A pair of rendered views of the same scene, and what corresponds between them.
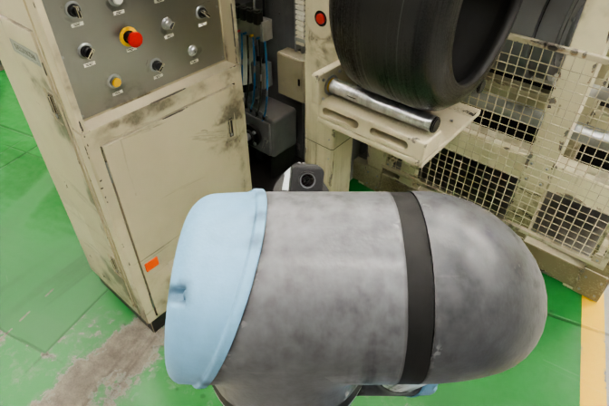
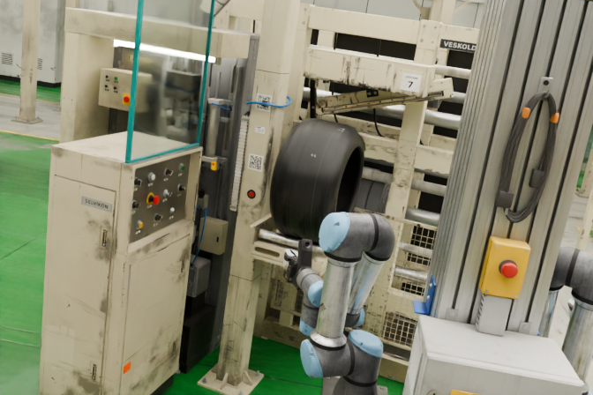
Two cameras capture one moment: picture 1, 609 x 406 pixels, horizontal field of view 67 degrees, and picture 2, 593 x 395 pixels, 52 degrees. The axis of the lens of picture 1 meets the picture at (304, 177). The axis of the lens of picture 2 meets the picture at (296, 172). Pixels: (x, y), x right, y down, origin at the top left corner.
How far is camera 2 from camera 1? 1.63 m
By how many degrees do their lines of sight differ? 32
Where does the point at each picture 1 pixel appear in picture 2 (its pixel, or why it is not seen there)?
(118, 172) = (132, 285)
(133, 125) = (145, 253)
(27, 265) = not seen: outside the picture
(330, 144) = (251, 276)
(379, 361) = (370, 236)
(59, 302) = not seen: outside the picture
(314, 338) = (360, 231)
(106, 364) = not seen: outside the picture
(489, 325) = (386, 230)
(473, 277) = (383, 221)
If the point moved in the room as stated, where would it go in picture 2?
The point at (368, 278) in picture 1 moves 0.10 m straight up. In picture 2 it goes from (367, 221) to (372, 189)
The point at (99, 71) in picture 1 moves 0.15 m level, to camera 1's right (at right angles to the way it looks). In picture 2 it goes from (134, 217) to (171, 218)
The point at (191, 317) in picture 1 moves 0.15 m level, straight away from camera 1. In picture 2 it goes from (341, 227) to (305, 211)
